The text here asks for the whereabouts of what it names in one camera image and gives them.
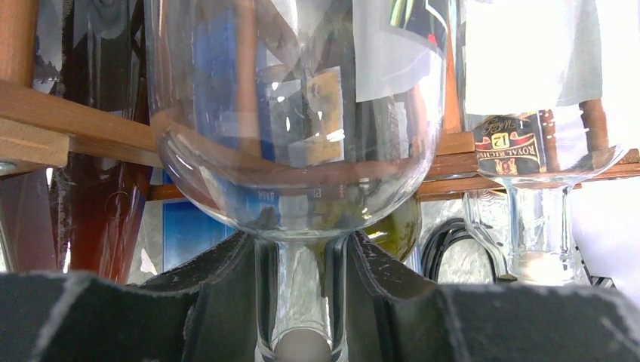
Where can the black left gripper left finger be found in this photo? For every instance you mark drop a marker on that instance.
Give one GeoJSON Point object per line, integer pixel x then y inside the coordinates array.
{"type": "Point", "coordinates": [202, 310]}

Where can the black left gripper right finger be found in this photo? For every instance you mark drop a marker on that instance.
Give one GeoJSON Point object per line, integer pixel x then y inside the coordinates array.
{"type": "Point", "coordinates": [393, 314]}

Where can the round clear glass bottle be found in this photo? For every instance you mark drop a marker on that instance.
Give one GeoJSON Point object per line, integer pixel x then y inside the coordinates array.
{"type": "Point", "coordinates": [299, 123]}

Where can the clear white labelled bottle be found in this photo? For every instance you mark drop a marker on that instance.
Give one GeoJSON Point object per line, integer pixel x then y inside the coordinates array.
{"type": "Point", "coordinates": [551, 96]}

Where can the dark red wine bottle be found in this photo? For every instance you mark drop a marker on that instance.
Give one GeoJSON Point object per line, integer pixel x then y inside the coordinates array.
{"type": "Point", "coordinates": [97, 203]}

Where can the black labelled whisky bottle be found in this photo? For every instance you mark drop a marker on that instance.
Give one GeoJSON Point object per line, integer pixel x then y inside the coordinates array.
{"type": "Point", "coordinates": [509, 145]}

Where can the blue labelled clear bottle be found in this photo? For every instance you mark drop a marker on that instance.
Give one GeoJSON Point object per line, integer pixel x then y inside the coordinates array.
{"type": "Point", "coordinates": [200, 230]}

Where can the brown wooden wine rack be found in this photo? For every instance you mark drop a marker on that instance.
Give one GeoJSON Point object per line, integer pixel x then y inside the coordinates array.
{"type": "Point", "coordinates": [38, 130]}

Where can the green wine bottle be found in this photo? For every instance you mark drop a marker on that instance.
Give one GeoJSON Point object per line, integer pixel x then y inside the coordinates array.
{"type": "Point", "coordinates": [395, 230]}

